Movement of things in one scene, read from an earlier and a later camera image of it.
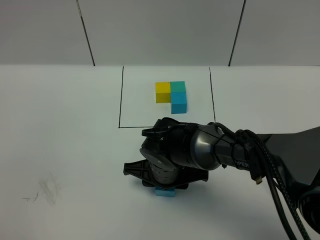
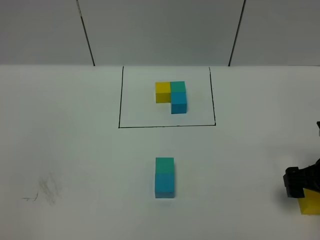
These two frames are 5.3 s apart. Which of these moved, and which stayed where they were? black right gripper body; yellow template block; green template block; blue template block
Moved: black right gripper body
Stayed: blue template block; yellow template block; green template block
